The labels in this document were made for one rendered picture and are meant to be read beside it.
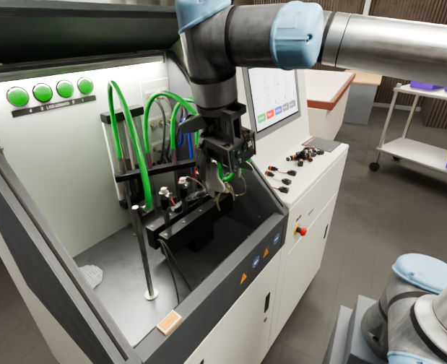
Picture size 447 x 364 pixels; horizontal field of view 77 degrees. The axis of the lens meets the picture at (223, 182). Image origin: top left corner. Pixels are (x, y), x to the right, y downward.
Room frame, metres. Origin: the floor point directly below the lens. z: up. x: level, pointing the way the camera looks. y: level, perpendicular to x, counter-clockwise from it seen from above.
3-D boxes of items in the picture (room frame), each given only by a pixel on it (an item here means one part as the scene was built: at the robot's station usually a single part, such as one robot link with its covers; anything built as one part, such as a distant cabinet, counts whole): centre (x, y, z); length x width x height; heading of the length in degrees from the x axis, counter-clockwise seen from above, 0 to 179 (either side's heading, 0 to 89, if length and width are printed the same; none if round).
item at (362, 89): (5.34, -2.49, 0.34); 1.28 x 0.67 x 0.69; 152
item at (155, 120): (1.06, 0.24, 1.20); 0.13 x 0.03 x 0.31; 142
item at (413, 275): (0.38, -0.40, 1.07); 0.13 x 0.12 x 0.14; 154
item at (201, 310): (0.57, -0.01, 0.87); 0.62 x 0.04 x 0.16; 142
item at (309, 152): (1.21, -0.39, 1.01); 0.23 x 0.11 x 0.06; 142
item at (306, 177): (1.18, -0.37, 0.96); 0.70 x 0.22 x 0.03; 142
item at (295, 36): (0.43, -0.07, 1.53); 0.11 x 0.11 x 0.08; 64
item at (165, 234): (0.81, 0.10, 0.91); 0.34 x 0.10 x 0.15; 142
